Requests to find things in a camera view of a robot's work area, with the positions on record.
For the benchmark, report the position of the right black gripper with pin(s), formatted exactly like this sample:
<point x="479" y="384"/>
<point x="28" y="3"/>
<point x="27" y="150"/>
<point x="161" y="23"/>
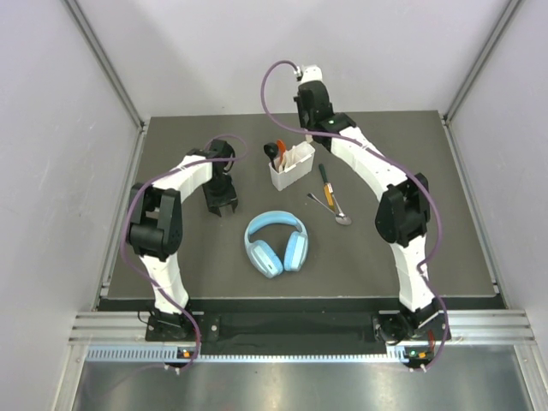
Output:
<point x="296" y="99"/>

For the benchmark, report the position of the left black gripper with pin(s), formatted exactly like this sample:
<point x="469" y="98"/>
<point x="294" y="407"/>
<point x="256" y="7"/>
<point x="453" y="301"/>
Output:
<point x="214" y="202"/>

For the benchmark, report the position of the white spoon horizontal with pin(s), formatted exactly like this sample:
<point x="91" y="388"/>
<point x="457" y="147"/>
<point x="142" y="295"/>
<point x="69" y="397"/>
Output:
<point x="294" y="155"/>

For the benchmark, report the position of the orange plastic spoon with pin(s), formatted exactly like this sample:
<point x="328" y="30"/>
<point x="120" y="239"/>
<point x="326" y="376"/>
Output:
<point x="281" y="149"/>

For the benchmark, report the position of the white compartment utensil container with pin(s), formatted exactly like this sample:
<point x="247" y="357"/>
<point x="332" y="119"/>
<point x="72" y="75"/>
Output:
<point x="280" y="181"/>

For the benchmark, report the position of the white spoon vertical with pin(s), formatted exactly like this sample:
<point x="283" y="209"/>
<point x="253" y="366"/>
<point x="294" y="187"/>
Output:
<point x="284" y="163"/>

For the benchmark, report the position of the black ladle spoon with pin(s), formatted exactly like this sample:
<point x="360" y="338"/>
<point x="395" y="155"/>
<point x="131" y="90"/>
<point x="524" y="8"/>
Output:
<point x="271" y="150"/>

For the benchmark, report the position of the small silver spoon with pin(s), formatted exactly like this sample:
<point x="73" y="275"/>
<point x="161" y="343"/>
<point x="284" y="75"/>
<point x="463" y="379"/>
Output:
<point x="340" y="217"/>

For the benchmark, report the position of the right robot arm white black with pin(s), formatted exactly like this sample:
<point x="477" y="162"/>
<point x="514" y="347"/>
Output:
<point x="403" y="209"/>

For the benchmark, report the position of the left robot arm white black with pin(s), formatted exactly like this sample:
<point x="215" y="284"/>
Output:
<point x="154" y="230"/>

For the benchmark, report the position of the blue over-ear headphones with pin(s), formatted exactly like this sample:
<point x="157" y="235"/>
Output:
<point x="276" y="242"/>

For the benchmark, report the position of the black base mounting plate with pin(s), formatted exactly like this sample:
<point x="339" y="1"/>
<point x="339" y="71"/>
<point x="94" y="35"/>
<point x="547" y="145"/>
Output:
<point x="257" y="330"/>

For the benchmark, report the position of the aluminium frame rail front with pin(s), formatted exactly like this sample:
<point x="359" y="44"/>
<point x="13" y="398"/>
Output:
<point x="121" y="337"/>

